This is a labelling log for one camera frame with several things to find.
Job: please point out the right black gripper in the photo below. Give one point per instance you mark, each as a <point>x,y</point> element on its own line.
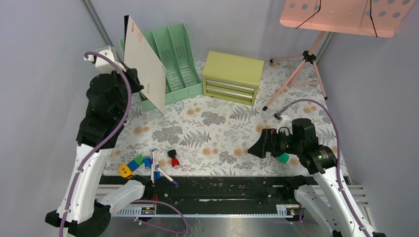
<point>267,142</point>

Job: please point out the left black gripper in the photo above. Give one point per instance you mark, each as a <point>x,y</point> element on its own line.
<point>132,74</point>

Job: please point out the white perforated board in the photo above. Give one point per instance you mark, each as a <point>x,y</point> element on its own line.
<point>151,72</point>

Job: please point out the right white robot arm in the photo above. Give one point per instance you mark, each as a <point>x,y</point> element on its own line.
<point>340,216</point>

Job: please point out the green cube block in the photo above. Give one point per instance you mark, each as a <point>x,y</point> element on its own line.
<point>284,158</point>

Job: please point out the mint green file organizer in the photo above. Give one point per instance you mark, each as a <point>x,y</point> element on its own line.
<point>172,46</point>

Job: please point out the floral table mat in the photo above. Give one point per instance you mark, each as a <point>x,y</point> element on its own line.
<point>212,136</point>

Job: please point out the yellow-green drawer cabinet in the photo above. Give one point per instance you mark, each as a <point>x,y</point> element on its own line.
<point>231,77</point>

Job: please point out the green small block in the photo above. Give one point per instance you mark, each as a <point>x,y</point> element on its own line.
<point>139,160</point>

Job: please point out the small blue cap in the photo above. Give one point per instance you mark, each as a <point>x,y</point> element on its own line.
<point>147,163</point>

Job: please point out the red black stamp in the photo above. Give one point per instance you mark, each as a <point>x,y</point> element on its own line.
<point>172,154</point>

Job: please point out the blue block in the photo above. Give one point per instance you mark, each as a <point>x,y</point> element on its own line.
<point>133,165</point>

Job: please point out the white red marker pen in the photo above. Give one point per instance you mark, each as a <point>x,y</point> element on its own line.
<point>154,165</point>

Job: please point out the yellow tape measure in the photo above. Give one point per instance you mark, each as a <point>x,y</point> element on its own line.
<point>125,171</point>

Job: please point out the white blue marker pen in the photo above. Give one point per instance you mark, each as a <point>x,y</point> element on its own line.
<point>159,172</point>

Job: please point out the pink music stand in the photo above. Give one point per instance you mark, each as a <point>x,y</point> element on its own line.
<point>373,18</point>

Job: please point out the aluminium rail frame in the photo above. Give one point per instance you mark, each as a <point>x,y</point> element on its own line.
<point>98,32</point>

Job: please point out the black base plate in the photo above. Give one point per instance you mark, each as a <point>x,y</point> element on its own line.
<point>200,196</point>

